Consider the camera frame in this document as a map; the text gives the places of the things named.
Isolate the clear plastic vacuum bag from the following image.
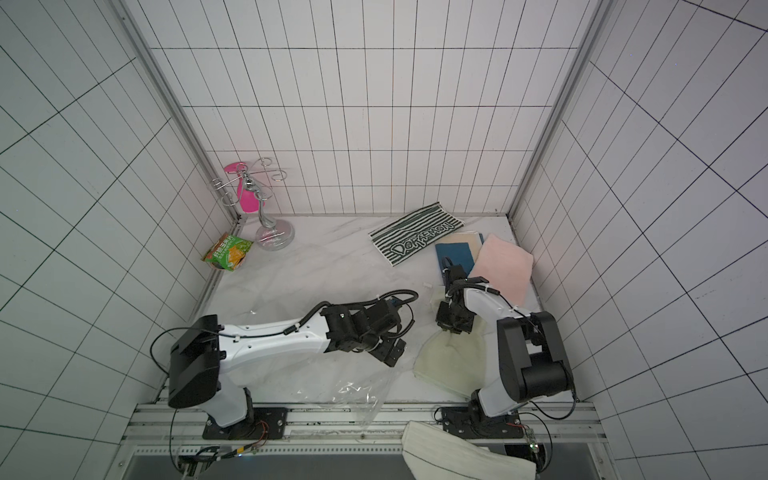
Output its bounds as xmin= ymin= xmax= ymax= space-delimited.
xmin=239 ymin=263 xmax=451 ymax=427

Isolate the pale green towel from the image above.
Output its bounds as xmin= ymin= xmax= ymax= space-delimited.
xmin=413 ymin=316 xmax=487 ymax=399

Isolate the pink towel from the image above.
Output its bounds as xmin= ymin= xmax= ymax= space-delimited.
xmin=469 ymin=234 xmax=534 ymax=307

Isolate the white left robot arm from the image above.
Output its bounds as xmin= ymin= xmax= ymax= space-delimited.
xmin=168 ymin=289 xmax=419 ymax=428

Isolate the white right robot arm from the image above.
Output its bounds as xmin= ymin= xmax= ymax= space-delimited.
xmin=436 ymin=257 xmax=576 ymax=425

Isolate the teal and beige towel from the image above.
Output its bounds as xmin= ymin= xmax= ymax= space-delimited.
xmin=435 ymin=231 xmax=484 ymax=287

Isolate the green white striped towel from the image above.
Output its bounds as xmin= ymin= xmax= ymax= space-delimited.
xmin=369 ymin=202 xmax=464 ymax=266

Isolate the white striped cloth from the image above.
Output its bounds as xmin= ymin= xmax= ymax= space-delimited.
xmin=401 ymin=422 xmax=536 ymax=480

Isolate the chrome cup holder stand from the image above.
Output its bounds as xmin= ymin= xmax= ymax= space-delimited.
xmin=210 ymin=157 xmax=295 ymax=251

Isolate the green snack packet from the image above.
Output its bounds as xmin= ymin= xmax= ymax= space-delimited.
xmin=202 ymin=234 xmax=253 ymax=271

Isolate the pink plastic scoop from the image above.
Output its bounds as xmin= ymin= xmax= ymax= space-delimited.
xmin=224 ymin=162 xmax=261 ymax=214

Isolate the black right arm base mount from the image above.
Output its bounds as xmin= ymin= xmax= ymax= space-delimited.
xmin=433 ymin=390 xmax=525 ymax=440

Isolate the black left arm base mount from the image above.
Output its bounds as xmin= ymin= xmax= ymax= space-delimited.
xmin=202 ymin=388 xmax=289 ymax=442

